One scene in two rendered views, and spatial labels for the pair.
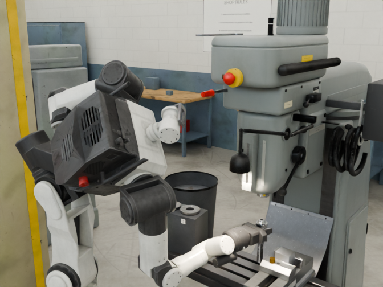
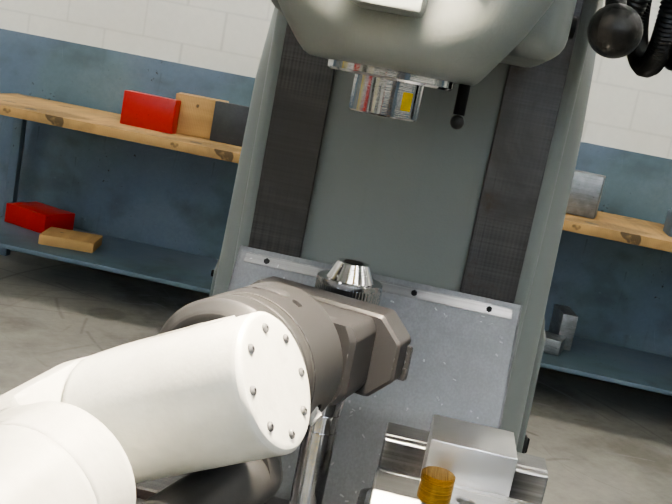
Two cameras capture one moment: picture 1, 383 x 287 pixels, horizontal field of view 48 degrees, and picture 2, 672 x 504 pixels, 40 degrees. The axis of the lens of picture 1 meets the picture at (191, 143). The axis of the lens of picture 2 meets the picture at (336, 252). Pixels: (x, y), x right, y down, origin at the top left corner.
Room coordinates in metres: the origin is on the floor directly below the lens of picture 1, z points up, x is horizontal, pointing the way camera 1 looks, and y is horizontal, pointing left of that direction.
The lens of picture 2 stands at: (1.05, 0.07, 1.30)
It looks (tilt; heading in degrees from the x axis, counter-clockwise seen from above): 11 degrees down; 327
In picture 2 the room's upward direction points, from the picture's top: 11 degrees clockwise
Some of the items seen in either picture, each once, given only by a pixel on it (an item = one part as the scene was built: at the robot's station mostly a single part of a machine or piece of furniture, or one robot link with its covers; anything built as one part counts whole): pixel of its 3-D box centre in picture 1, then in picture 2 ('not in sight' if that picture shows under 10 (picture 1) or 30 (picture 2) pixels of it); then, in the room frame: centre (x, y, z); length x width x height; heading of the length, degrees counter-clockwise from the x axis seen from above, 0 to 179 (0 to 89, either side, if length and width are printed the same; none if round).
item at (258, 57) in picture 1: (271, 58); not in sight; (1.59, -0.29, 1.81); 0.47 x 0.26 x 0.16; 141
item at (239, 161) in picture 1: (240, 162); not in sight; (1.42, -0.17, 1.47); 0.07 x 0.07 x 0.06
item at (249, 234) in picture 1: (244, 236); (286, 352); (1.52, -0.21, 1.13); 0.13 x 0.12 x 0.10; 37
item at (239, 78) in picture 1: (233, 77); not in sight; (1.40, -0.14, 1.76); 0.06 x 0.02 x 0.06; 51
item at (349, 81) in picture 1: (321, 85); not in sight; (1.97, -0.59, 1.66); 0.80 x 0.23 x 0.20; 141
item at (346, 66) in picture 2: not in sight; (390, 73); (1.58, -0.28, 1.31); 0.09 x 0.09 x 0.01
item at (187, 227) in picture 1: (180, 226); not in sight; (1.80, 0.05, 1.04); 0.22 x 0.12 x 0.20; 60
